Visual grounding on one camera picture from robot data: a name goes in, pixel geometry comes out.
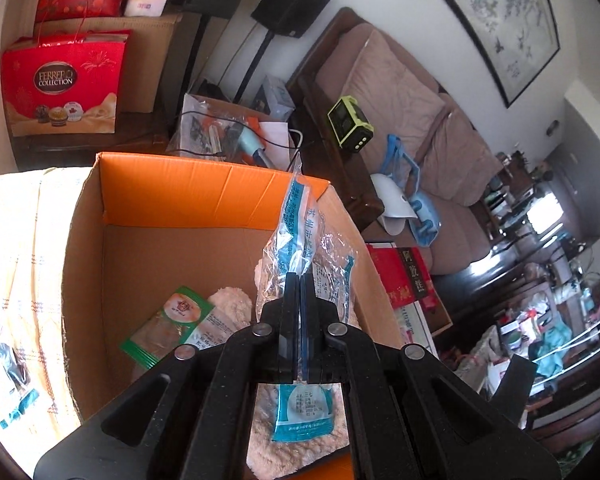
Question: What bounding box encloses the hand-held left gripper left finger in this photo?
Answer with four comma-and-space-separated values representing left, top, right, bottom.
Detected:
32, 272, 302, 480

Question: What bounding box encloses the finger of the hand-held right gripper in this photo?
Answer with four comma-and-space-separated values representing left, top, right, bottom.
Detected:
490, 354, 538, 431

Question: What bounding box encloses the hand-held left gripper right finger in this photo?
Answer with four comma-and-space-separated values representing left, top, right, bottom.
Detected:
300, 275, 563, 480

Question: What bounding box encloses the clear blue-printed plastic packet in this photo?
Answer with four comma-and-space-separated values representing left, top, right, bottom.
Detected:
0, 317, 51, 433
254, 172, 357, 333
271, 382, 337, 443

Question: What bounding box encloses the orange-flapped cardboard box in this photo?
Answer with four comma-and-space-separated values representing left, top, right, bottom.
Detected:
60, 151, 406, 480

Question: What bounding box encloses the pile of paper bags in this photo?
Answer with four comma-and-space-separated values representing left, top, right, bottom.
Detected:
445, 310, 531, 396

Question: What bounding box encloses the clear packet white label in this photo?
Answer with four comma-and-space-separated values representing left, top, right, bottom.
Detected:
190, 305, 252, 356

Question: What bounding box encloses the red tin box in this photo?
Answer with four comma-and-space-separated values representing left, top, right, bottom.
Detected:
366, 244, 443, 313

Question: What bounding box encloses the dark glass display cabinet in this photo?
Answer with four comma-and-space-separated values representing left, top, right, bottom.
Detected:
480, 150, 600, 436

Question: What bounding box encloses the green snack packet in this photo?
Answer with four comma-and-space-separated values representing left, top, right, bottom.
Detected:
120, 286, 216, 372

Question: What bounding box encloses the white curved plastic shell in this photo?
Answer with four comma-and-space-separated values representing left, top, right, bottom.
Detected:
370, 172, 421, 235

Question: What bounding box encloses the white blue bag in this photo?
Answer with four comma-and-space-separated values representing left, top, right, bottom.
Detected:
384, 134, 440, 246

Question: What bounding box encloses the brown wooden-framed sofa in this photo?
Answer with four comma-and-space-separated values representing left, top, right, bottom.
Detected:
287, 7, 506, 276

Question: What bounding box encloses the light blue hair dryer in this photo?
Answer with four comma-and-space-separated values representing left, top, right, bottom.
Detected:
236, 127, 277, 168

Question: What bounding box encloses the green cube device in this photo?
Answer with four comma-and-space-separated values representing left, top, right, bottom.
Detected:
327, 95, 376, 152

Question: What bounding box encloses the clear bin of tools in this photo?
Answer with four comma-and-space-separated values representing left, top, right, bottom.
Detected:
167, 92, 301, 171

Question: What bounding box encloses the blue-grey appliance box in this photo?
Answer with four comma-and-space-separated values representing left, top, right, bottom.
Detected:
252, 76, 296, 122

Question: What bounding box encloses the small beige sofa cushion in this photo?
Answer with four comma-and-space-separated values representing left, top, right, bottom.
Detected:
420, 105, 501, 206

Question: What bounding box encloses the large beige sofa cushion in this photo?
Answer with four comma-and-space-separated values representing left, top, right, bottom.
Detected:
340, 27, 448, 136

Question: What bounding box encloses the black speaker stand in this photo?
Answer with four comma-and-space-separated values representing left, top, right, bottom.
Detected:
187, 12, 216, 96
232, 30, 273, 106

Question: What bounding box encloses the dark wood side table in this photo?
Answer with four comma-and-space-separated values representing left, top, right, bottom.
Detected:
10, 110, 181, 171

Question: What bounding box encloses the yellow checkered cloth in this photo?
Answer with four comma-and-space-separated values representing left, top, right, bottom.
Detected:
0, 167, 98, 441

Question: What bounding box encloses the plain brown cardboard box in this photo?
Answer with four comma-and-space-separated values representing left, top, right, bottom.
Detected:
35, 12, 183, 113

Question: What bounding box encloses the red chocolate gift bag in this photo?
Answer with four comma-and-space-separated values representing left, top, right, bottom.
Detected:
1, 30, 131, 137

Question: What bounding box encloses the framed ink painting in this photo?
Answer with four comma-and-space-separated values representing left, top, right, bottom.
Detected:
410, 0, 561, 107

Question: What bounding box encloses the black cable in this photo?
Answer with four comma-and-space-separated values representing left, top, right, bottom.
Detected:
180, 110, 303, 171

